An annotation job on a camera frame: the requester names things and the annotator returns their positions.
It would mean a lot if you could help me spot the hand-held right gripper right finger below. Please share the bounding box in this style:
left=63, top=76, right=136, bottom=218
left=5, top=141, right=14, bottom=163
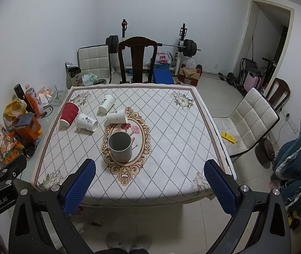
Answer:
left=204, top=159, right=292, bottom=254

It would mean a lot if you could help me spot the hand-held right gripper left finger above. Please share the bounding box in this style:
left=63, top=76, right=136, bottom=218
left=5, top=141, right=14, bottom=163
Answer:
left=9, top=159, right=97, bottom=254

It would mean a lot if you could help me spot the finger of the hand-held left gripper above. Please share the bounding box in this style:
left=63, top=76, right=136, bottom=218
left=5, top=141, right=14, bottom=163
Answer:
left=0, top=154, right=27, bottom=188

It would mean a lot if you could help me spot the white paper cup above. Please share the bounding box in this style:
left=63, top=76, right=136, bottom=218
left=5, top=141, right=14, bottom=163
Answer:
left=98, top=94, right=116, bottom=114
left=76, top=113, right=98, bottom=133
left=106, top=108, right=128, bottom=125

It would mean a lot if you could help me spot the red paper cup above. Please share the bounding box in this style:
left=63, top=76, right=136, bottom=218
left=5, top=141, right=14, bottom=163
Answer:
left=59, top=102, right=79, bottom=128

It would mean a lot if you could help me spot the colourful snack packet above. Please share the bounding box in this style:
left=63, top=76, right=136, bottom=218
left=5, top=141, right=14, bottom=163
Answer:
left=0, top=124, right=24, bottom=164

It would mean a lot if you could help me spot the black round case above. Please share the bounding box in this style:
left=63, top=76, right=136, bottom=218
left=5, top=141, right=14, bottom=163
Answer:
left=23, top=141, right=36, bottom=159

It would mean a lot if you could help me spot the orange toy box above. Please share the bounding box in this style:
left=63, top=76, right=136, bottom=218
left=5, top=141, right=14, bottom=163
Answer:
left=13, top=112, right=43, bottom=143

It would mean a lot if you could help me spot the small yellow tool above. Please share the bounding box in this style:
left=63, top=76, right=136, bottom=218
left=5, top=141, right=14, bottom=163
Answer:
left=221, top=132, right=237, bottom=144

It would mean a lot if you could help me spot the grey mug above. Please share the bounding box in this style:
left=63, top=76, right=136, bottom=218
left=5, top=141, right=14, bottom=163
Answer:
left=108, top=132, right=133, bottom=164

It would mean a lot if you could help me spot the yellow plastic bag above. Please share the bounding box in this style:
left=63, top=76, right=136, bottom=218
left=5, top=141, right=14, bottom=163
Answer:
left=3, top=98, right=27, bottom=130

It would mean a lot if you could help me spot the brown round bag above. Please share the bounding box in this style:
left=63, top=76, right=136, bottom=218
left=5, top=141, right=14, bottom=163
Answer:
left=255, top=137, right=275, bottom=162

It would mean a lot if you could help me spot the grey slipper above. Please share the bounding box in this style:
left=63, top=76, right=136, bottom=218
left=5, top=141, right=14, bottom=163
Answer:
left=131, top=235, right=153, bottom=252
left=106, top=232, right=128, bottom=250

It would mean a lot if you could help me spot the printed diamond-pattern tablecloth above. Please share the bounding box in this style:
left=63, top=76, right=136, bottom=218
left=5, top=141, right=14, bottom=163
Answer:
left=34, top=83, right=237, bottom=200

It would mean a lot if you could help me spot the orange bottle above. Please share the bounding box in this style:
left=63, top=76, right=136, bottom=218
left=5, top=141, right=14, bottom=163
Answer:
left=25, top=84, right=42, bottom=117

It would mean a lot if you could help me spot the black bottle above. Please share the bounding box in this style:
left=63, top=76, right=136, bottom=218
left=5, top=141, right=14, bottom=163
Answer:
left=14, top=84, right=36, bottom=114

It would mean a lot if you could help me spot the white padded chair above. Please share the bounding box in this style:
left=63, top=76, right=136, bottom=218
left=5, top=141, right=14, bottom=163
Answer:
left=213, top=87, right=280, bottom=159
left=77, top=45, right=112, bottom=86

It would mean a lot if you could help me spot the crumpled white plastic bag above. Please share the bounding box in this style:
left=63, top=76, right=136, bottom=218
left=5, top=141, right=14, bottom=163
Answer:
left=35, top=85, right=54, bottom=106

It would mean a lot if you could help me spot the pile of denim clothes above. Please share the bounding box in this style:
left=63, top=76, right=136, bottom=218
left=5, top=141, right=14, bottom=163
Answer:
left=272, top=123, right=301, bottom=220

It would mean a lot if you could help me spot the glass ashtray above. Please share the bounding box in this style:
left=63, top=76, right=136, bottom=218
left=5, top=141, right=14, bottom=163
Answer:
left=48, top=90, right=68, bottom=106

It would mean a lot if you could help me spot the printed carton box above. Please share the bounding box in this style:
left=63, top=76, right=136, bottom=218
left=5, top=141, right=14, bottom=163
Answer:
left=65, top=62, right=83, bottom=88

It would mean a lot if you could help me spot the green and white plastic bag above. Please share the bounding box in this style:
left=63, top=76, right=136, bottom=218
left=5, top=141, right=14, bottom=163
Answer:
left=82, top=73, right=98, bottom=86

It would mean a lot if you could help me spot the pink suitcase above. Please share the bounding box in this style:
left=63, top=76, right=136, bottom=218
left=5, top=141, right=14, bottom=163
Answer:
left=243, top=71, right=262, bottom=92

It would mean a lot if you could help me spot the brown cardboard box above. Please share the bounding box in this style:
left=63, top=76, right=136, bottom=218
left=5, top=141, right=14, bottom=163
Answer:
left=178, top=66, right=203, bottom=86

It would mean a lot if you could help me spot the dark wooden chair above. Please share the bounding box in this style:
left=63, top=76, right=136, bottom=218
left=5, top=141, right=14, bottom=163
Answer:
left=118, top=36, right=158, bottom=84
left=263, top=78, right=291, bottom=112

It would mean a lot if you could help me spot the blue weight bench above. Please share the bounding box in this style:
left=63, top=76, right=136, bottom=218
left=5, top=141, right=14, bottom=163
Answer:
left=153, top=69, right=173, bottom=84

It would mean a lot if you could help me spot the white squat rack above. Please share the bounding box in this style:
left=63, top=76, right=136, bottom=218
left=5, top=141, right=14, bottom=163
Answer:
left=119, top=18, right=189, bottom=78

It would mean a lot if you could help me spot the red and white plastic bag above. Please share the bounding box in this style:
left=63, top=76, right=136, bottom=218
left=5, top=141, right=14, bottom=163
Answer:
left=154, top=51, right=173, bottom=66

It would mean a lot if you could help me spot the black barbell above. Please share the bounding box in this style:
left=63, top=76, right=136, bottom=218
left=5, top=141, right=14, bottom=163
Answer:
left=105, top=35, right=202, bottom=57

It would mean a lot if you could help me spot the black folding frame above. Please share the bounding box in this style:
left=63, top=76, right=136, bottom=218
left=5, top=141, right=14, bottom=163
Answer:
left=239, top=57, right=276, bottom=90

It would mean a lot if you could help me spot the door frame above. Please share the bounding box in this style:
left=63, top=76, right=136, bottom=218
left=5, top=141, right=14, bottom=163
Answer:
left=242, top=0, right=295, bottom=85

